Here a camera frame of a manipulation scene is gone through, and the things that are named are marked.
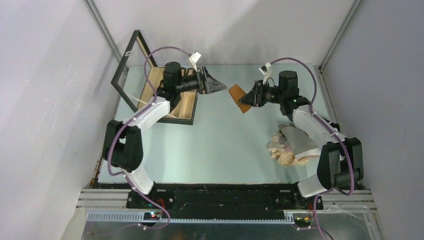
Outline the right controller board with leds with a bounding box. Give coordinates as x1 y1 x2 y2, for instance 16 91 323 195
293 216 315 228

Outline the beige crumpled underwear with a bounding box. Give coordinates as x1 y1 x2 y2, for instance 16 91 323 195
267 132 320 166

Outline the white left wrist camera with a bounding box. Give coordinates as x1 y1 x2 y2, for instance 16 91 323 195
188 51 202 72

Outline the grey slotted cable duct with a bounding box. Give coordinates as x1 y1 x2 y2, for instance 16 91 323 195
86 210 295 225

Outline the cream lid ribbon strap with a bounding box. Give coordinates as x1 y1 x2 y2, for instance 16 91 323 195
125 92 176 118

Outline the orange-brown underwear with cream waistband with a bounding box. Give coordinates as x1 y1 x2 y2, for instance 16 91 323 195
228 84 251 114

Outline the black divided storage box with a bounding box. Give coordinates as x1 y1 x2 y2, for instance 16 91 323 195
110 30 198 125

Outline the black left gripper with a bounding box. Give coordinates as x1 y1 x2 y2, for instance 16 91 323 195
175 66 227 95

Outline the left controller board with leds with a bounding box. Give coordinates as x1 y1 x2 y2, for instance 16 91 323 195
143 211 162 221

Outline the controller board with leds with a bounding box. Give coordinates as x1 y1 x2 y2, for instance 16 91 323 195
293 216 315 228
143 211 162 221

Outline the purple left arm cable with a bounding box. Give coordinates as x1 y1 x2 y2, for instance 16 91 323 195
106 46 195 178

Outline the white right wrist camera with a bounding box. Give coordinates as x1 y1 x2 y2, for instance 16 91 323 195
258 62 273 85

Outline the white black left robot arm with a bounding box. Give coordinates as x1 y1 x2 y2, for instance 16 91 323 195
102 61 227 208

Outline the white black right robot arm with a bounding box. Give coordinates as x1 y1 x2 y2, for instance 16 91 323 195
237 70 364 209

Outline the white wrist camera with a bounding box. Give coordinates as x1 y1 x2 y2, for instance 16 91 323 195
188 51 202 72
258 62 273 85

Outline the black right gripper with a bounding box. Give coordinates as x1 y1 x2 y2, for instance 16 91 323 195
238 80 285 108

